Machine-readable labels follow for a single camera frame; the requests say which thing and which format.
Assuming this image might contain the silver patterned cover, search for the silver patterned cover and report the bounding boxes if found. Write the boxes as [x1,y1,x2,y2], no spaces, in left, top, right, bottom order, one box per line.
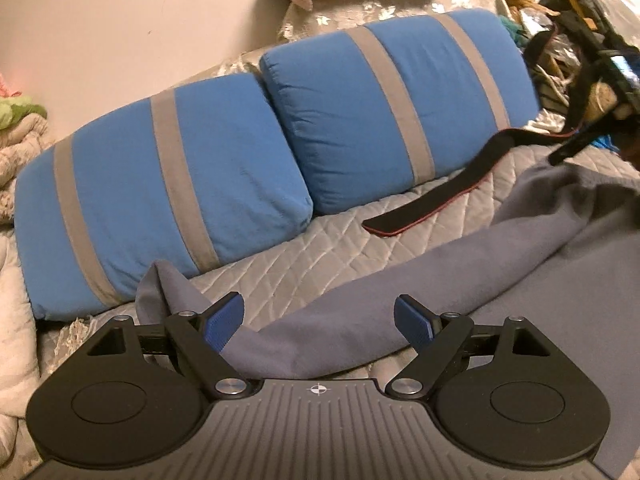
[277,0,508,63]

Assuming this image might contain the light green cloth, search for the light green cloth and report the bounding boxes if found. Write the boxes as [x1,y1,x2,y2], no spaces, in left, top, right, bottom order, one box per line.
[0,96,49,129]

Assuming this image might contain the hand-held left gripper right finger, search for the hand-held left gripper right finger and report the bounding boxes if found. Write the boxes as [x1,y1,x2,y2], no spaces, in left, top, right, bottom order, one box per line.
[384,294,553,402]

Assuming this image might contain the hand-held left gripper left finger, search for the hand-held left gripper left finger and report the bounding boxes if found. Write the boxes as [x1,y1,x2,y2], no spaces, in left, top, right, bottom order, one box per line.
[87,291,251,402]

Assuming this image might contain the grey quilted bedspread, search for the grey quilted bedspread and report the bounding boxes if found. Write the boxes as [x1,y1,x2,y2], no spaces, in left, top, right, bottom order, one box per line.
[37,110,640,386]

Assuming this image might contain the black belt with red trim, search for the black belt with red trim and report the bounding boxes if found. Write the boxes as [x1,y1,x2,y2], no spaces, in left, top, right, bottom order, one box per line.
[361,127,576,237]

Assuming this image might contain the blue grey-striped pillow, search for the blue grey-striped pillow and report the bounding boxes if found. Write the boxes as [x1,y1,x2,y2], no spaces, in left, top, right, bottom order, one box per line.
[14,72,314,322]
[259,7,542,217]

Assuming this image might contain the grey-blue fleece garment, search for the grey-blue fleece garment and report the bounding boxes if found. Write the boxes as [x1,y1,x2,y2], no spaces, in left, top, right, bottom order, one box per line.
[135,157,640,480]

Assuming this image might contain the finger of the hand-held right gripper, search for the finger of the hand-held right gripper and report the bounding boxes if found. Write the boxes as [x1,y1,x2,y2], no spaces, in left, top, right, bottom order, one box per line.
[547,119,610,166]

